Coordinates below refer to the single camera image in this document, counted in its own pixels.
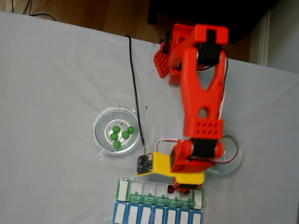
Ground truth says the black floor cable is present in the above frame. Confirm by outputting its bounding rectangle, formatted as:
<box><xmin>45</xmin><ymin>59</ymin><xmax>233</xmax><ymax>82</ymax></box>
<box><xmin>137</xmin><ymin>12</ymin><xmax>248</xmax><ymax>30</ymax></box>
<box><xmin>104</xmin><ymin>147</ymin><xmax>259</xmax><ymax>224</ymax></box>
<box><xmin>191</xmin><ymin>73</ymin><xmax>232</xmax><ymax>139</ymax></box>
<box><xmin>22</xmin><ymin>0</ymin><xmax>57</xmax><ymax>21</ymax></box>

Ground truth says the camera circuit board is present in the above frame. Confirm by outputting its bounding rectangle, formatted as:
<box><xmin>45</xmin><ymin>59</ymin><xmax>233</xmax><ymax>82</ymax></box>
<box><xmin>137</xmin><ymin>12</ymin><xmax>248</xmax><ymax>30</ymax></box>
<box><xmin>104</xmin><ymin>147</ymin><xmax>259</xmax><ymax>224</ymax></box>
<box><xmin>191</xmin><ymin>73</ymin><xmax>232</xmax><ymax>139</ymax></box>
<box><xmin>136</xmin><ymin>154</ymin><xmax>155</xmax><ymax>176</ymax></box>

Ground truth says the dark wooden furniture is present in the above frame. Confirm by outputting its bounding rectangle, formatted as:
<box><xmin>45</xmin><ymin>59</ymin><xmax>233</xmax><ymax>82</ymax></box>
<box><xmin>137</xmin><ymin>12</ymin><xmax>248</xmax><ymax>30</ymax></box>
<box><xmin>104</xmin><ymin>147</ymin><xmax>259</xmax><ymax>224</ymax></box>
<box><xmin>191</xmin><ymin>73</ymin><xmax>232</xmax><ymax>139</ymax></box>
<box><xmin>147</xmin><ymin>0</ymin><xmax>280</xmax><ymax>44</ymax></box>

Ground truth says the white tablecloth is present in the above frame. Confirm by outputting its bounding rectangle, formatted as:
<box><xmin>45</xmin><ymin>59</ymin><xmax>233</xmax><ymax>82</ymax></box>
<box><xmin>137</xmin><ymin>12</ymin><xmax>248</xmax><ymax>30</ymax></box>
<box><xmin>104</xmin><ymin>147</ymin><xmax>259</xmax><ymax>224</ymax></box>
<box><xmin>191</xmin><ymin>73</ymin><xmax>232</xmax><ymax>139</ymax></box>
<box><xmin>0</xmin><ymin>11</ymin><xmax>299</xmax><ymax>224</ymax></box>

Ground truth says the black camera cable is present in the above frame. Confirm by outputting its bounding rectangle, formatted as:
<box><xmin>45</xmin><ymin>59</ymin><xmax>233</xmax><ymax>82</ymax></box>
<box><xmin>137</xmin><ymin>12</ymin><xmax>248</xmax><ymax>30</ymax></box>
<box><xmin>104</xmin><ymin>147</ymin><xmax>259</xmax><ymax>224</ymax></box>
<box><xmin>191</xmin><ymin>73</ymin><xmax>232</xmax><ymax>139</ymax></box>
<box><xmin>124</xmin><ymin>35</ymin><xmax>148</xmax><ymax>156</ymax></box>

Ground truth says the clear glass bowl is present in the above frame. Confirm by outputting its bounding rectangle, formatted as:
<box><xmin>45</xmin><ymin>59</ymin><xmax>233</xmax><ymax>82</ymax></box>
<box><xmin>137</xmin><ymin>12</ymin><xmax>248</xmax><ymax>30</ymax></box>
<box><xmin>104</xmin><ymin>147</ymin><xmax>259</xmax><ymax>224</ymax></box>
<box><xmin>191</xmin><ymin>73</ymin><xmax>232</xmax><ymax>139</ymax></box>
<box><xmin>205</xmin><ymin>127</ymin><xmax>243</xmax><ymax>177</ymax></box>
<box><xmin>92</xmin><ymin>106</ymin><xmax>143</xmax><ymax>157</ymax></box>

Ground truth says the green blue pill organizer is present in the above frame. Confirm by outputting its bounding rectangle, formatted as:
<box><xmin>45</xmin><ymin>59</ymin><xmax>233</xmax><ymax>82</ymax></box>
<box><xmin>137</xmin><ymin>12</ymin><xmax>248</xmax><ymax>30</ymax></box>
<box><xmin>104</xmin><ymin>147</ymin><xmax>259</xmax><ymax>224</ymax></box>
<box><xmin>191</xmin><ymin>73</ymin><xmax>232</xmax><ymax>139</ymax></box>
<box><xmin>113</xmin><ymin>177</ymin><xmax>206</xmax><ymax>224</ymax></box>

